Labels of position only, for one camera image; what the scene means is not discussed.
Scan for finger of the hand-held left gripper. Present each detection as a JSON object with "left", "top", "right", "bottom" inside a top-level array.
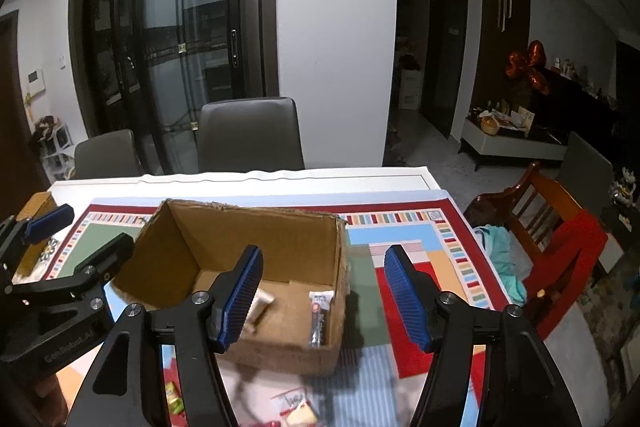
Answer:
[
  {"left": 0, "top": 203, "right": 76, "bottom": 278},
  {"left": 0, "top": 233, "right": 136, "bottom": 308}
]

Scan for red foil balloons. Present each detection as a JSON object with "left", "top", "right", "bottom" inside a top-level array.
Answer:
[{"left": 505, "top": 39, "right": 551, "bottom": 95}]

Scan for white low cabinet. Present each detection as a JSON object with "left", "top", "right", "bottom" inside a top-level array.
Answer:
[{"left": 459, "top": 114, "right": 568, "bottom": 172}]

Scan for dark hallway door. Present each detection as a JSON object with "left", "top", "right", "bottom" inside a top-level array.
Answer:
[{"left": 420, "top": 0, "right": 468, "bottom": 140}]

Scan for teal cloth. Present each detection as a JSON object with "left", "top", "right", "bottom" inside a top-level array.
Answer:
[{"left": 472, "top": 224, "right": 528, "bottom": 308}]

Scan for red garment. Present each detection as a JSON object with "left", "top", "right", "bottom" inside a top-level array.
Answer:
[{"left": 522, "top": 209, "right": 608, "bottom": 343}]

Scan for small grey dining chair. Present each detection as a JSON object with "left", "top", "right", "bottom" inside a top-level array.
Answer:
[{"left": 74, "top": 129, "right": 146, "bottom": 180}]

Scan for dark sideboard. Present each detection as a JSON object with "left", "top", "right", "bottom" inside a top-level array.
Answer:
[{"left": 530, "top": 67, "right": 640, "bottom": 148}]

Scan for dark packet with white label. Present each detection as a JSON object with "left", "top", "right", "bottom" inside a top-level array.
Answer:
[{"left": 306, "top": 290, "right": 335, "bottom": 349}]

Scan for brown cork box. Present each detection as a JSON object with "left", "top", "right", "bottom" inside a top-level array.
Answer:
[{"left": 12, "top": 192, "right": 58, "bottom": 280}]

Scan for dark cloth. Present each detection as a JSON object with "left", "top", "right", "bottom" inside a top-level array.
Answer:
[{"left": 462, "top": 194, "right": 516, "bottom": 228}]

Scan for wooden armchair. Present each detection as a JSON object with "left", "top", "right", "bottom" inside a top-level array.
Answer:
[{"left": 465, "top": 162, "right": 608, "bottom": 343}]

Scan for large grey dining chair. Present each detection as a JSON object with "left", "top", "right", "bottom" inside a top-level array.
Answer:
[{"left": 197, "top": 97, "right": 306, "bottom": 172}]

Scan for black glass sliding door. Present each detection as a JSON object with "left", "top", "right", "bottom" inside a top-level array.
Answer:
[{"left": 70, "top": 0, "right": 278, "bottom": 175}]

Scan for colourful patterned table mat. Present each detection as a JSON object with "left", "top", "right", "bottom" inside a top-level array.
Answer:
[{"left": 40, "top": 194, "right": 506, "bottom": 427}]

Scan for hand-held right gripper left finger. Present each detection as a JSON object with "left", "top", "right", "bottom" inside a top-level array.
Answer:
[{"left": 70, "top": 245, "right": 264, "bottom": 427}]

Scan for white wall intercom panel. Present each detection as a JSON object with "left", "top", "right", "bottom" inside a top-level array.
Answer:
[{"left": 27, "top": 67, "right": 47, "bottom": 96}]

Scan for dark wardrobe with metal handles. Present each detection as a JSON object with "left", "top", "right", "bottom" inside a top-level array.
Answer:
[{"left": 472, "top": 0, "right": 531, "bottom": 118}]

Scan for green candy packet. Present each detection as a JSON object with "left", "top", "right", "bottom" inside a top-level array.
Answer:
[{"left": 164, "top": 381, "right": 185, "bottom": 415}]

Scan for cardboard box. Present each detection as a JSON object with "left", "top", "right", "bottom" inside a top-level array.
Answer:
[{"left": 109, "top": 199, "right": 351, "bottom": 377}]

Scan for white box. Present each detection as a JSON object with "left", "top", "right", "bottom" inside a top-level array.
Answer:
[{"left": 397, "top": 69, "right": 421, "bottom": 110}]

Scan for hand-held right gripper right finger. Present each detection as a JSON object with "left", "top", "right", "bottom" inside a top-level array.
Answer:
[{"left": 383, "top": 244, "right": 586, "bottom": 427}]

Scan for clear labelled snack packet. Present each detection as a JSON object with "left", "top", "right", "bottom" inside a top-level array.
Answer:
[{"left": 272, "top": 387, "right": 321, "bottom": 427}]

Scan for patterned floor rug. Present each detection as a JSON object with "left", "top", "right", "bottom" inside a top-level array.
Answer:
[{"left": 575, "top": 247, "right": 640, "bottom": 408}]

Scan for decorative figurines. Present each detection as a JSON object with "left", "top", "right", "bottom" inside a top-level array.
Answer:
[{"left": 610, "top": 167, "right": 640, "bottom": 208}]

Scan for beige snack packet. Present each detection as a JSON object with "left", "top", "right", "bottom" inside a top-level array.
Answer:
[{"left": 247, "top": 289, "right": 277, "bottom": 333}]

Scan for standing greeting card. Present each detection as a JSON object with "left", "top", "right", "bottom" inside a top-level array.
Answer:
[{"left": 512, "top": 106, "right": 535, "bottom": 130}]

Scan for white storage shelf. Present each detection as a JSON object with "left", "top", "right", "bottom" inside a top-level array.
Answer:
[{"left": 30, "top": 114, "right": 76, "bottom": 182}]

